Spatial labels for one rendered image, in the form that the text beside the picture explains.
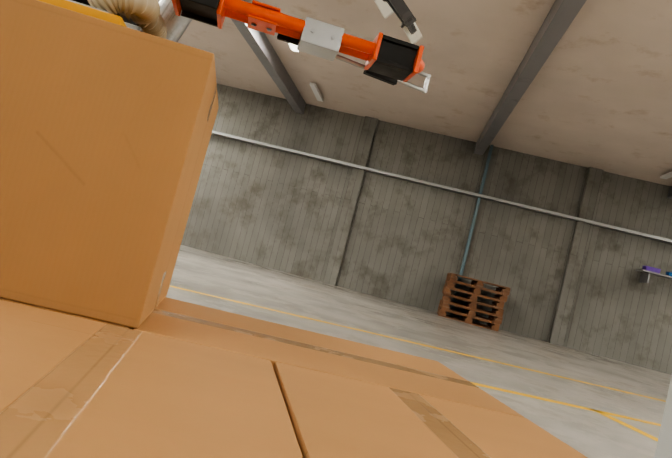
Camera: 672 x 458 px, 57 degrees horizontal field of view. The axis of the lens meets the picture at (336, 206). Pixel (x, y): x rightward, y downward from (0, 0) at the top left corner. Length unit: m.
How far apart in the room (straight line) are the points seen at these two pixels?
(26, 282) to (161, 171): 0.23
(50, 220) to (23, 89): 0.18
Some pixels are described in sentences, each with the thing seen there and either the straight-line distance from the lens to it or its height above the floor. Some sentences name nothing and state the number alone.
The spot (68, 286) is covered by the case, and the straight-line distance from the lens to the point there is 0.92.
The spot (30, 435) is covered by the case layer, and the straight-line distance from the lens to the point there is 0.49.
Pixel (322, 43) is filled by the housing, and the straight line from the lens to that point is 1.11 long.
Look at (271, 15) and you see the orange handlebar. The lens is 1.12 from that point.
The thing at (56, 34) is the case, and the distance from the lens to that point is 0.96.
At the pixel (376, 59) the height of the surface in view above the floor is 1.05.
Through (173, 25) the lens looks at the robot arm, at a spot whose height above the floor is 1.22.
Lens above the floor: 0.71
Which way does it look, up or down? 4 degrees up
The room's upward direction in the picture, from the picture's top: 14 degrees clockwise
